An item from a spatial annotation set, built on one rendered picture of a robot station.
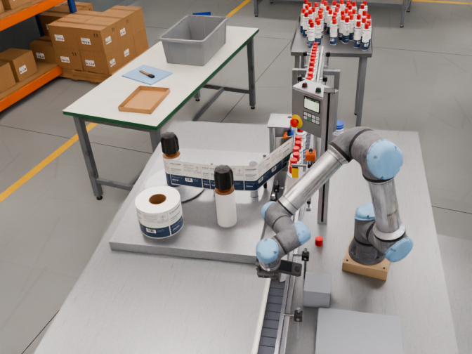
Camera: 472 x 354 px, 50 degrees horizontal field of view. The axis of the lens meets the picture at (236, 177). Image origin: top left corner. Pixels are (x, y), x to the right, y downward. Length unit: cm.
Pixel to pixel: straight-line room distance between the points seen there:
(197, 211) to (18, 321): 147
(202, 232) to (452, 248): 108
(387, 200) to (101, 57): 453
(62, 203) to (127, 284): 209
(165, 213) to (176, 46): 215
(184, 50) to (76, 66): 231
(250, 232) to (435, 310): 81
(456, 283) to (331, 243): 52
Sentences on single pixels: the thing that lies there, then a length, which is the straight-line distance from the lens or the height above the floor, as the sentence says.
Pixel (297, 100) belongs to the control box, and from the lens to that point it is 213.
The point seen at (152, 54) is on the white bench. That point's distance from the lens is 447.
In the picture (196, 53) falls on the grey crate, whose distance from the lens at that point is 408.
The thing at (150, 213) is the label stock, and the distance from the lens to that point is 221.
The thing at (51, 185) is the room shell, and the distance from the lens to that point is 446.
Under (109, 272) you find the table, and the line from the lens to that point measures 227.
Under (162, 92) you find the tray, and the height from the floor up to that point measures 80.
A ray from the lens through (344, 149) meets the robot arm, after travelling 177.
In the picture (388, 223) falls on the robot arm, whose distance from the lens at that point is 189.
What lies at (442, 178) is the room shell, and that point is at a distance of 429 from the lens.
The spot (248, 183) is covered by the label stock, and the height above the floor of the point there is 96.
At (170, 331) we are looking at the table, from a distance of 200.
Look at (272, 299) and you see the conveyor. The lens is 200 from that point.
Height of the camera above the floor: 238
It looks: 35 degrees down
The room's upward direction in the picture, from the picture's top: 4 degrees counter-clockwise
